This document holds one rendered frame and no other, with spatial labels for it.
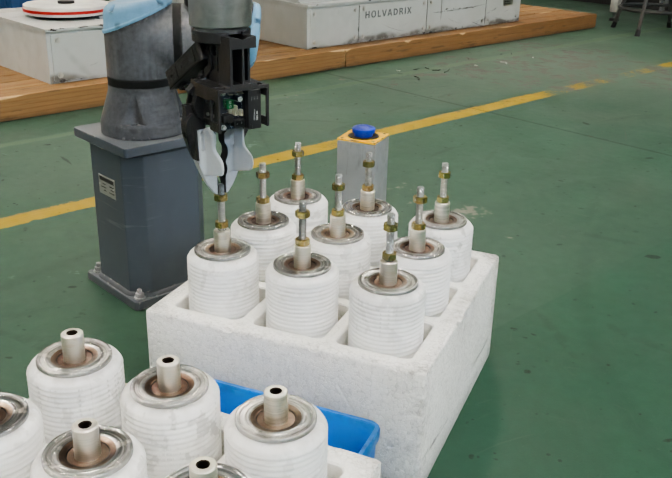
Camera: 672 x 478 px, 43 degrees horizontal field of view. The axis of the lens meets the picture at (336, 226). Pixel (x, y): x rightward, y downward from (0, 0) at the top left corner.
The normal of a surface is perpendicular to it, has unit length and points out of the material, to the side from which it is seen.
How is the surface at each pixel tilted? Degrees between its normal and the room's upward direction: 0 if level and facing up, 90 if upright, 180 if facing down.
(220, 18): 91
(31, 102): 90
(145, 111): 72
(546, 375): 0
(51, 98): 90
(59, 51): 90
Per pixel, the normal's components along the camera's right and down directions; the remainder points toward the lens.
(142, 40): 0.14, 0.36
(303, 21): -0.73, 0.24
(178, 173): 0.68, 0.29
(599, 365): 0.02, -0.93
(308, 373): -0.39, 0.33
